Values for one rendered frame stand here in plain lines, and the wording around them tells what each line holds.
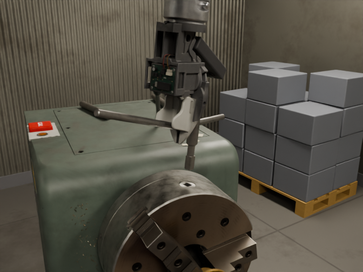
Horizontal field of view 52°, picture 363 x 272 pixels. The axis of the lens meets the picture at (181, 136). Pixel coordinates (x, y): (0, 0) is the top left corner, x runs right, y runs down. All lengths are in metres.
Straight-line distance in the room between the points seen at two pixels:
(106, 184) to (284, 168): 2.49
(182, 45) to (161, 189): 0.29
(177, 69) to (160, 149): 0.34
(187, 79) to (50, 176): 0.36
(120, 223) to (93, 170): 0.14
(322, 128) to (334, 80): 0.43
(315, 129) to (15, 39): 2.59
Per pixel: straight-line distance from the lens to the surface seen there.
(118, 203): 0.79
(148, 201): 0.73
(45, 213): 0.83
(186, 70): 0.61
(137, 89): 4.05
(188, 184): 0.77
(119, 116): 0.56
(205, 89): 0.65
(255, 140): 3.37
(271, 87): 3.15
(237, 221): 0.80
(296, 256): 2.77
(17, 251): 2.93
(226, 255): 0.78
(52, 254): 0.88
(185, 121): 0.66
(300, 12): 4.19
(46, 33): 3.68
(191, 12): 0.62
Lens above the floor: 1.56
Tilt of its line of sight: 18 degrees down
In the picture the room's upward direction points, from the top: straight up
